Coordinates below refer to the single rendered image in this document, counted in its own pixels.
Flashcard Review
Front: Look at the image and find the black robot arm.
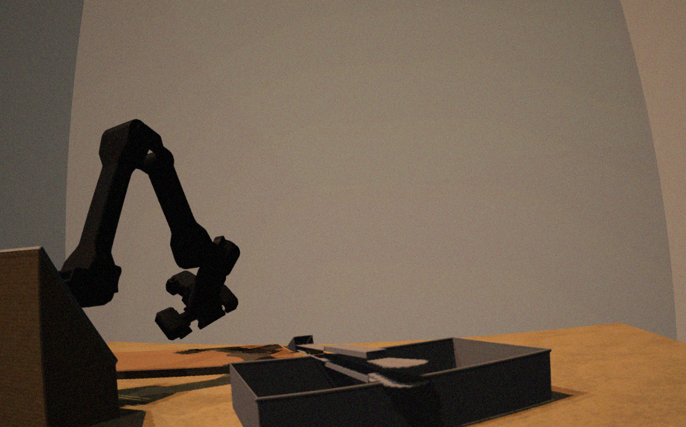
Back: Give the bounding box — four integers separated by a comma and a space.
58, 119, 240, 308

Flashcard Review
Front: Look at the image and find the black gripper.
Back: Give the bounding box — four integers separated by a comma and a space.
155, 284, 238, 340

